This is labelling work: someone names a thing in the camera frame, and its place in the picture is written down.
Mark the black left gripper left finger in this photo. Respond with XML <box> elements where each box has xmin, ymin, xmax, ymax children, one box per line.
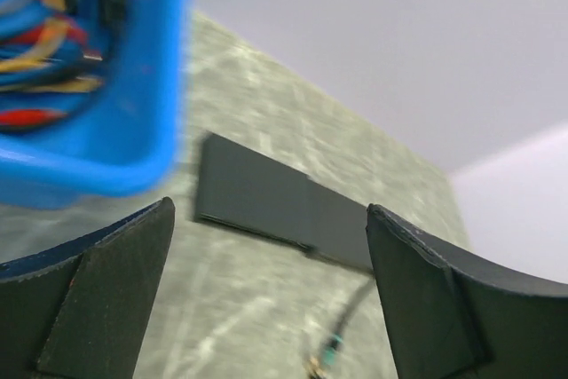
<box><xmin>1</xmin><ymin>197</ymin><xmax>175</xmax><ymax>378</ymax></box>

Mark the blue plastic bin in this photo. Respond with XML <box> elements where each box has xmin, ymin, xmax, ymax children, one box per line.
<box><xmin>1</xmin><ymin>0</ymin><xmax>191</xmax><ymax>209</ymax></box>

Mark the black cable with teal plug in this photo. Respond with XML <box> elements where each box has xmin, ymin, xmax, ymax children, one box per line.
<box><xmin>304</xmin><ymin>279</ymin><xmax>376</xmax><ymax>378</ymax></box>

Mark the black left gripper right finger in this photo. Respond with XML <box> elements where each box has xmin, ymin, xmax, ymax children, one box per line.
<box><xmin>367</xmin><ymin>204</ymin><xmax>567</xmax><ymax>378</ymax></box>

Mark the black network switch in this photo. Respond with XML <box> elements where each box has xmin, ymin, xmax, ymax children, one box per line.
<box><xmin>193</xmin><ymin>133</ymin><xmax>312</xmax><ymax>245</ymax></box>
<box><xmin>306</xmin><ymin>180</ymin><xmax>372</xmax><ymax>272</ymax></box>

